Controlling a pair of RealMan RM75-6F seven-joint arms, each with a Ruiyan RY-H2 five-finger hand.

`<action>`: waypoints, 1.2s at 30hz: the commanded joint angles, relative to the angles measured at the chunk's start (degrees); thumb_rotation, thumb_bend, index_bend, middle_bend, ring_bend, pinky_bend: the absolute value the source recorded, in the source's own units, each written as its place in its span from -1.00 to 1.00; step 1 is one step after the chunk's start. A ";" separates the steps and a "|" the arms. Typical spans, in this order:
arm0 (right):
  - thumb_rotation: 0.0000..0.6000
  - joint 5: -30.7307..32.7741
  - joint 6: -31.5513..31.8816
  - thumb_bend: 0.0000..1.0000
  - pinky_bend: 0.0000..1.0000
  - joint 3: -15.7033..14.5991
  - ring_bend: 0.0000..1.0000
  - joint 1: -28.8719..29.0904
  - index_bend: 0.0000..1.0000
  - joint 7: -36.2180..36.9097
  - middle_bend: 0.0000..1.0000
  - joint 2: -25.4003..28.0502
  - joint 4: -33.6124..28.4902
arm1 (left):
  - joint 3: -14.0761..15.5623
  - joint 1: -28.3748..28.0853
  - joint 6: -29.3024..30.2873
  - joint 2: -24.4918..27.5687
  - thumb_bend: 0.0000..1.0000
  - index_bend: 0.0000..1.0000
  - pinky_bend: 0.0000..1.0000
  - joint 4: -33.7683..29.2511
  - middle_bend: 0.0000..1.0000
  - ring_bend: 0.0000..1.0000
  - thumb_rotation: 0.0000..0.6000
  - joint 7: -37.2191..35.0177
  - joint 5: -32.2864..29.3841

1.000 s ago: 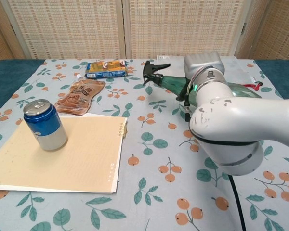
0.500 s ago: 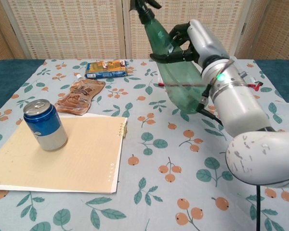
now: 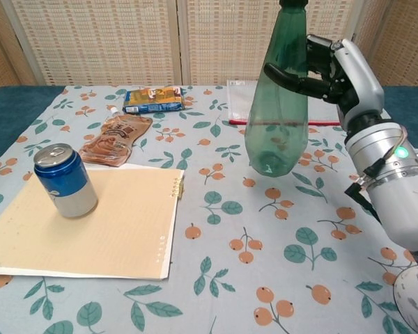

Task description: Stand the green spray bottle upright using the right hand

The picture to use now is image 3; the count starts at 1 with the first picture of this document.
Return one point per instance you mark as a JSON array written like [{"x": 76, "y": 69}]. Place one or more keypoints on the green spray bottle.
[{"x": 275, "y": 139}]

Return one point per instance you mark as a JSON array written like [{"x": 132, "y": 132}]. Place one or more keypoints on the brown spout pouch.
[{"x": 116, "y": 137}]

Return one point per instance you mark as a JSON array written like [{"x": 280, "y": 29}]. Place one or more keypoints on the clear red zipper pouch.
[{"x": 240, "y": 101}]

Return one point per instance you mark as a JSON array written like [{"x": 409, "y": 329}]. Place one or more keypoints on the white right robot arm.
[{"x": 397, "y": 195}]

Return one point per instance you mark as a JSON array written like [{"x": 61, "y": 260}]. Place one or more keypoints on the blue yellow snack box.
[{"x": 153, "y": 99}]

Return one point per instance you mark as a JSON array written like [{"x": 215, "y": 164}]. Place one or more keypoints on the teal table cover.
[{"x": 7, "y": 111}]

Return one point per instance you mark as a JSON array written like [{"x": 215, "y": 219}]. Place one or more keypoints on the floral tablecloth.
[{"x": 230, "y": 215}]

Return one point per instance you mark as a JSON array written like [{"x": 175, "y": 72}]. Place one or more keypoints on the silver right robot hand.
[{"x": 355, "y": 76}]

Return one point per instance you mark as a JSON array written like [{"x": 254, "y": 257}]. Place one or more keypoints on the blue and white can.
[{"x": 69, "y": 184}]

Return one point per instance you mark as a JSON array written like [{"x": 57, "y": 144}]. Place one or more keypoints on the woven bamboo screen panel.
[
  {"x": 97, "y": 41},
  {"x": 400, "y": 38},
  {"x": 230, "y": 38},
  {"x": 0, "y": 52}
]

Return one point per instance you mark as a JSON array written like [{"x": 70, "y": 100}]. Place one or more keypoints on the beige notebook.
[{"x": 108, "y": 226}]

